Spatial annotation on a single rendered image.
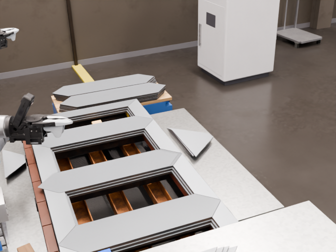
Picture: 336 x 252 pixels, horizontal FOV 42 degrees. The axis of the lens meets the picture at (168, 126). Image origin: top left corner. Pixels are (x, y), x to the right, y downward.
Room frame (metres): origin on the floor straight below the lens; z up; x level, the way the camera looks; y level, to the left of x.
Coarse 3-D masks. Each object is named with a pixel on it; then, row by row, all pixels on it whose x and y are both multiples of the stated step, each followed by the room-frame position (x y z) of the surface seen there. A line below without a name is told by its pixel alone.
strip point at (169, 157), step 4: (160, 152) 2.06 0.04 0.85; (164, 152) 2.06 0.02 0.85; (168, 152) 2.06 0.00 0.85; (172, 152) 2.05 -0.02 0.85; (164, 156) 2.02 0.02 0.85; (168, 156) 2.01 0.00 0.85; (172, 156) 2.01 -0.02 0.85; (168, 160) 1.97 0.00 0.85; (172, 160) 1.97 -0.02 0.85; (168, 164) 1.94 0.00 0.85
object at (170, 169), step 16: (96, 112) 2.58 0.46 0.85; (112, 112) 2.61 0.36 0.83; (128, 112) 2.61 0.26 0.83; (144, 128) 2.34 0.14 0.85; (80, 144) 2.20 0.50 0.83; (96, 144) 2.22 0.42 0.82; (128, 176) 1.84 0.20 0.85; (144, 176) 1.87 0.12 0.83; (176, 176) 1.86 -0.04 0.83; (80, 192) 1.75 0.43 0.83; (192, 192) 1.70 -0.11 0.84; (48, 208) 1.61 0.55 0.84; (192, 224) 1.48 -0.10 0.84; (208, 224) 1.49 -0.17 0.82; (144, 240) 1.39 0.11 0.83; (160, 240) 1.41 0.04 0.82
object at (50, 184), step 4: (52, 176) 1.85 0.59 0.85; (44, 180) 1.82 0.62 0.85; (48, 180) 1.82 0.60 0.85; (52, 180) 1.82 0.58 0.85; (44, 184) 1.79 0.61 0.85; (48, 184) 1.78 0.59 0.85; (52, 184) 1.78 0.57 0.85; (56, 184) 1.78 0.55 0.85; (48, 188) 1.75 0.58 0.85; (52, 188) 1.75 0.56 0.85; (56, 188) 1.75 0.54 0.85
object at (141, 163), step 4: (132, 156) 2.02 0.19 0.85; (136, 156) 2.02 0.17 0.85; (140, 156) 2.02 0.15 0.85; (144, 156) 2.02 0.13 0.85; (132, 160) 1.98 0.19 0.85; (136, 160) 1.98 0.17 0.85; (140, 160) 1.98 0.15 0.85; (144, 160) 1.98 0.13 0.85; (136, 164) 1.94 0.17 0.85; (140, 164) 1.94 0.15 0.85; (144, 164) 1.94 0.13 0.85; (148, 164) 1.94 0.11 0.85; (136, 168) 1.91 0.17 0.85; (140, 168) 1.91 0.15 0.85; (144, 168) 1.90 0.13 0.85; (148, 168) 1.90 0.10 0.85; (152, 168) 1.90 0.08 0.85; (140, 172) 1.87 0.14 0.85
